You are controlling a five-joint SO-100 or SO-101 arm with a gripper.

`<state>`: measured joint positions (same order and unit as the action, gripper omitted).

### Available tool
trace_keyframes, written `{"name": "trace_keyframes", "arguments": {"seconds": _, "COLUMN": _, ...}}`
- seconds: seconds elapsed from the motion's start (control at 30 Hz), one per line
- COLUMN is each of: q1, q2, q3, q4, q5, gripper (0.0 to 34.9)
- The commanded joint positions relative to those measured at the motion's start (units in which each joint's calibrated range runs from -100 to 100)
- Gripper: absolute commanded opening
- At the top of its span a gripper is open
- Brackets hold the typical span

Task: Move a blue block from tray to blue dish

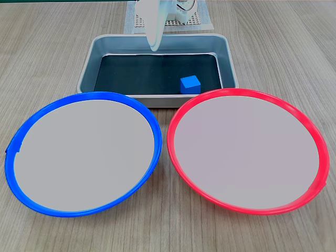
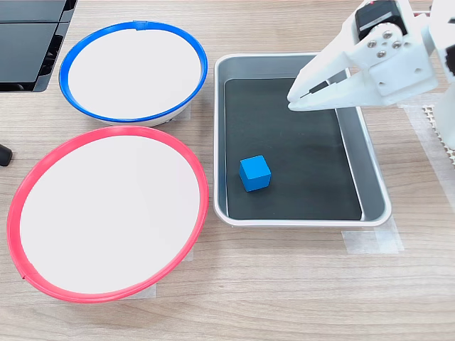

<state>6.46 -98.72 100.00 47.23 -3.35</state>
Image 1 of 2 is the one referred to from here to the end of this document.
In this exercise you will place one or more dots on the small blue cube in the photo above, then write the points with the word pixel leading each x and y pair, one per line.
pixel 189 85

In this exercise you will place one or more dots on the black tray mat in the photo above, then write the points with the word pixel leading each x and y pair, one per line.
pixel 136 74

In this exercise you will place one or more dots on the steel tray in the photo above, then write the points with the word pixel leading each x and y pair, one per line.
pixel 89 65

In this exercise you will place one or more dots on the blue rimmed white plate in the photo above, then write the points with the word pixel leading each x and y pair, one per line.
pixel 84 155

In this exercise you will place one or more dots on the red rimmed white plate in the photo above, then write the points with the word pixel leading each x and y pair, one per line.
pixel 246 155

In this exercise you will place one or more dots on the pale perforated base plate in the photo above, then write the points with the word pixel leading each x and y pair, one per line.
pixel 195 19

